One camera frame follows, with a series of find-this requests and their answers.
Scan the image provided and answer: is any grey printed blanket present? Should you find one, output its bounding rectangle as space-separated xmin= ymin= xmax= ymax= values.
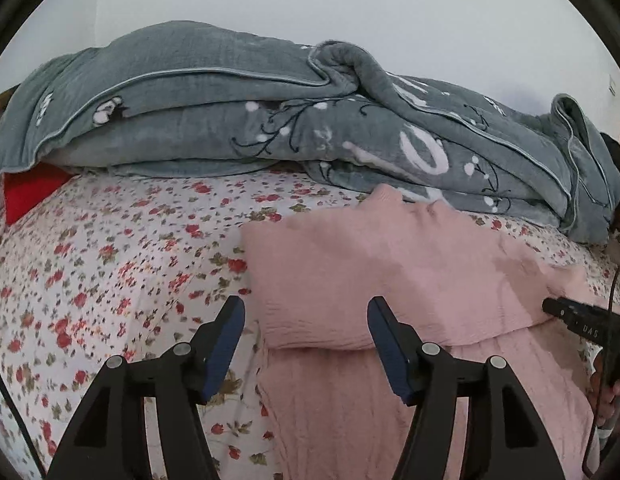
xmin=0 ymin=20 xmax=620 ymax=246

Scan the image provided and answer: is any black clothing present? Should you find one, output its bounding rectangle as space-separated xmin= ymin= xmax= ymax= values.
xmin=601 ymin=132 xmax=620 ymax=243

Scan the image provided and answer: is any person's right hand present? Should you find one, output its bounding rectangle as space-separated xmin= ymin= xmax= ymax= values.
xmin=590 ymin=347 xmax=620 ymax=428

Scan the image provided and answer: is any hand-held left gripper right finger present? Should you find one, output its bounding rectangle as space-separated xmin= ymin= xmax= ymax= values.
xmin=367 ymin=296 xmax=571 ymax=480

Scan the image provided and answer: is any black cable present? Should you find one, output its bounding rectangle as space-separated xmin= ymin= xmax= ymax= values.
xmin=581 ymin=260 xmax=620 ymax=477
xmin=0 ymin=350 xmax=48 ymax=478

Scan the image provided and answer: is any floral bed sheet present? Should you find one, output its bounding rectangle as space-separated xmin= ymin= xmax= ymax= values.
xmin=0 ymin=167 xmax=620 ymax=480

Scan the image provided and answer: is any red pillow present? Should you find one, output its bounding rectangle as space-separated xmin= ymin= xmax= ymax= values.
xmin=2 ymin=164 xmax=74 ymax=226

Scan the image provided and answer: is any wooden headboard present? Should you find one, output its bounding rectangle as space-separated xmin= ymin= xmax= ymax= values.
xmin=0 ymin=85 xmax=19 ymax=117

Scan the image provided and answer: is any pink knit sweater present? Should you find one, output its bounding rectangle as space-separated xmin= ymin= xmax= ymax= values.
xmin=239 ymin=184 xmax=611 ymax=480

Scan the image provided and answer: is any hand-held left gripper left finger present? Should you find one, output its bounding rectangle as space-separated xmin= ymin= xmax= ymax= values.
xmin=47 ymin=295 xmax=247 ymax=480

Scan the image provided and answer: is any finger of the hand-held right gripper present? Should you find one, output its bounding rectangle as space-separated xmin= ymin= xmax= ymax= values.
xmin=541 ymin=297 xmax=573 ymax=322

